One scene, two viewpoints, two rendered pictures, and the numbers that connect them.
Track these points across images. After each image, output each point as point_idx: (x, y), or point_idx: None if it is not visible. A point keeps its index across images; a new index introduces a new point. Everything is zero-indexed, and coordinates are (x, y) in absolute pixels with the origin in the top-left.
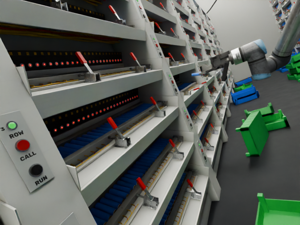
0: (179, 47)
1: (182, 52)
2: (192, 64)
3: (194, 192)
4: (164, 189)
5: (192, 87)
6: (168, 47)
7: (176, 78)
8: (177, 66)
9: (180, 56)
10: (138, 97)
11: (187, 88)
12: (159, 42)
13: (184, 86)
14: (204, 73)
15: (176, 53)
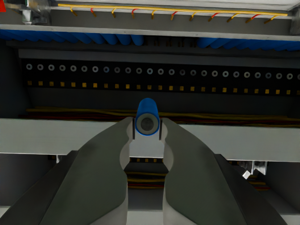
0: (14, 189)
1: (2, 178)
2: (10, 146)
3: None
4: None
5: (81, 8)
6: (40, 171)
7: (67, 72)
8: (289, 161)
9: (8, 159)
10: None
11: (182, 26)
12: (296, 215)
13: (123, 35)
14: (195, 136)
15: (21, 164)
